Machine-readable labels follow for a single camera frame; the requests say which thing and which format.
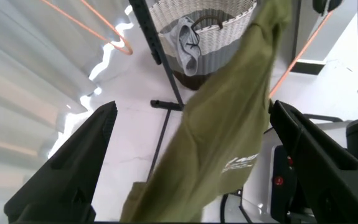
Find white laundry basket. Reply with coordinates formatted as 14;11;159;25
149;0;258;91

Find pale grey shorts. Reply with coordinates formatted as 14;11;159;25
163;16;203;77

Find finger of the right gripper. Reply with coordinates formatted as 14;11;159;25
311;0;328;16
327;0;344;12

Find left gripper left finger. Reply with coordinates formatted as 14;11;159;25
3;100;119;223

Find green shirt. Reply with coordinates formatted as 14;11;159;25
119;0;293;222

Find black clothes rack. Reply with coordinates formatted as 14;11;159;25
128;0;186;183

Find white curtain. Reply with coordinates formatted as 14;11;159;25
0;0;134;203

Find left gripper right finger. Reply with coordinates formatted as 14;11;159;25
268;99;358;223

